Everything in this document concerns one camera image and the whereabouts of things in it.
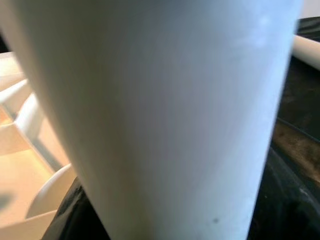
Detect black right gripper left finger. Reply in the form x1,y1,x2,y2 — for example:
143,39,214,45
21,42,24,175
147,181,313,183
43,178,112,240

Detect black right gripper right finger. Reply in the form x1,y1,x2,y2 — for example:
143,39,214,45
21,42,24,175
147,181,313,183
247,147,320,240

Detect white plastic children table top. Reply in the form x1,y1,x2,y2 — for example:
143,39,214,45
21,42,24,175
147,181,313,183
0,51,78,240

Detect white plastic table leg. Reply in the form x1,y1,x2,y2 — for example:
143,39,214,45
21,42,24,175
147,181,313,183
291,34,320,72
13,0,305,240

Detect black plastic table cover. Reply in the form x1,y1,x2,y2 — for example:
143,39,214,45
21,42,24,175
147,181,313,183
272,17,320,156

